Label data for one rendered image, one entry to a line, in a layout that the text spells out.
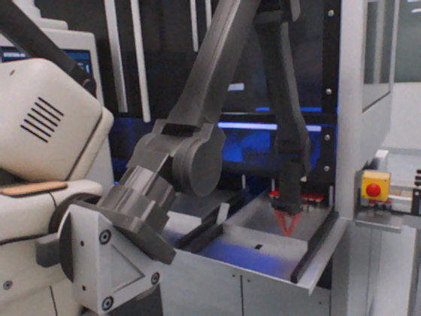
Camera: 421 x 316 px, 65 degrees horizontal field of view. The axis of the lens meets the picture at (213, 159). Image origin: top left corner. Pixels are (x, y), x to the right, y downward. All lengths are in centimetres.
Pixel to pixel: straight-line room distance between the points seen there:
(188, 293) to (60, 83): 134
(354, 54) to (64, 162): 83
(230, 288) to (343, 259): 52
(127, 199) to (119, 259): 7
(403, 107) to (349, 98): 464
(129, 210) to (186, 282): 129
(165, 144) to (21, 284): 23
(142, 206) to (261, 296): 111
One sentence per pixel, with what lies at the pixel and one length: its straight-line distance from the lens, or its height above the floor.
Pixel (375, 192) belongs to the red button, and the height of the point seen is 99.
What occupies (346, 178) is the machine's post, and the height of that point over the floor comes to 101.
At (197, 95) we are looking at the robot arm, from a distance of 48.
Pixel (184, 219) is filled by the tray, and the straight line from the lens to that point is 112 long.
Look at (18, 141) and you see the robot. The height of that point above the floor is 129.
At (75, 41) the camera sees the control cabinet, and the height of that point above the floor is 151.
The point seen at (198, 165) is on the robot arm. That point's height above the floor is 124.
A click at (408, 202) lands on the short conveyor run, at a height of 92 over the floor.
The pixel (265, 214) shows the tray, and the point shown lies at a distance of 116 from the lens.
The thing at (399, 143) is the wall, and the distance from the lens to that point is 578.
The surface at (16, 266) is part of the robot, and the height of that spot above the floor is 116.
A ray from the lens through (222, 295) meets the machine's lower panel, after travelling 156.
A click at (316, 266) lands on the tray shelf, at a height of 88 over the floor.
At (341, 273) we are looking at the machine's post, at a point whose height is 68.
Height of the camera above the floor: 136
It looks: 15 degrees down
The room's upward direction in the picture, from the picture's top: 3 degrees counter-clockwise
